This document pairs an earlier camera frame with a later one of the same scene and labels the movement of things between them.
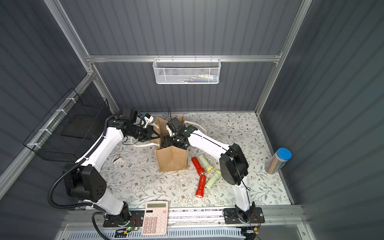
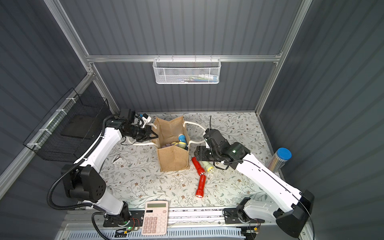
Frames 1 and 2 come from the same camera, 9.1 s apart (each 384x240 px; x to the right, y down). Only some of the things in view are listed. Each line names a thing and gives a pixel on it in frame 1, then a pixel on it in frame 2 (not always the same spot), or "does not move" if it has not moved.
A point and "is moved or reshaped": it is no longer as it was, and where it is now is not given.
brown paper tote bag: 170,158 does not move
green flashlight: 213,179 is moved or reshaped
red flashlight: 199,167 does not move
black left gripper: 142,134 does not move
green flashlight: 209,167 does not move
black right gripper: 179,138 to 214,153
